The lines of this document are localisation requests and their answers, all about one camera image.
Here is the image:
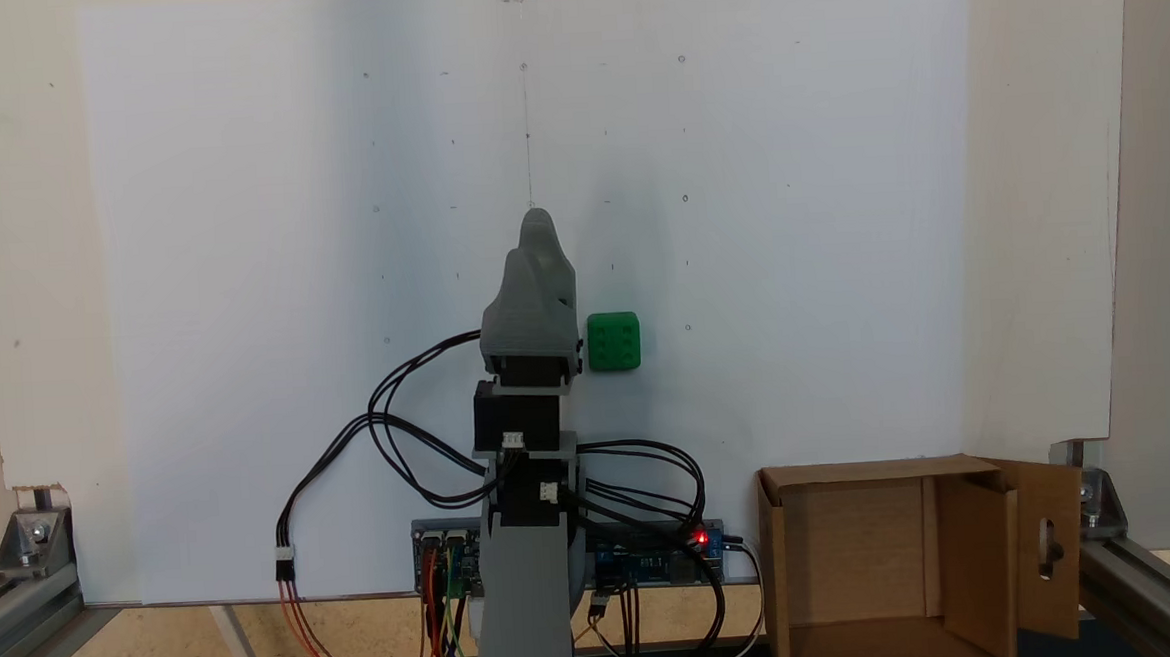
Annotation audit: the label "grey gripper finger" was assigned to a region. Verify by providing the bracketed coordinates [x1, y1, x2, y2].
[521, 207, 578, 318]
[481, 248, 547, 320]

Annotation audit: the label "grey upright beam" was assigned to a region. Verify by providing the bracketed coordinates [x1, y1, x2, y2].
[1089, 0, 1170, 554]

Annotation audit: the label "blue circuit board red LED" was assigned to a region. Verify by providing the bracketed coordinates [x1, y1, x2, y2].
[583, 518, 730, 593]

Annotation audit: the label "metal corner bracket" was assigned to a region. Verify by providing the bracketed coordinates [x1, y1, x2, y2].
[1077, 465, 1130, 541]
[0, 506, 77, 582]

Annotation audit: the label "black cable with white connector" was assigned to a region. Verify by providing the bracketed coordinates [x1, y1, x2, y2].
[269, 405, 504, 586]

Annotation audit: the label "green die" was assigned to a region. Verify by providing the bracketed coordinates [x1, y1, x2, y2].
[585, 311, 643, 374]

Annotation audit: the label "orange and red wires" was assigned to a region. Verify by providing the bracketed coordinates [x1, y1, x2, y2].
[278, 572, 438, 657]

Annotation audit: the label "green jumper wire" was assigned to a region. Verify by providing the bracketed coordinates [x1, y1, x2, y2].
[440, 547, 477, 657]

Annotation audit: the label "black gripper motor cable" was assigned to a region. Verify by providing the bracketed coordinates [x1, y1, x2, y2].
[363, 328, 503, 513]

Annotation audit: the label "small driver circuit board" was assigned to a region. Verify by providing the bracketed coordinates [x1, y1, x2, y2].
[412, 517, 487, 595]

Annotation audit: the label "brown cardboard box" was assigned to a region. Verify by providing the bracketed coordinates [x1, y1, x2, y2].
[755, 448, 1092, 657]

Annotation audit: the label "white paper sheet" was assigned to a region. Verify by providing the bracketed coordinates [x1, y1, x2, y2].
[76, 0, 999, 608]

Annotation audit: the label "black arm motor cable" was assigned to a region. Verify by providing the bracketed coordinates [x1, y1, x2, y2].
[571, 434, 710, 555]

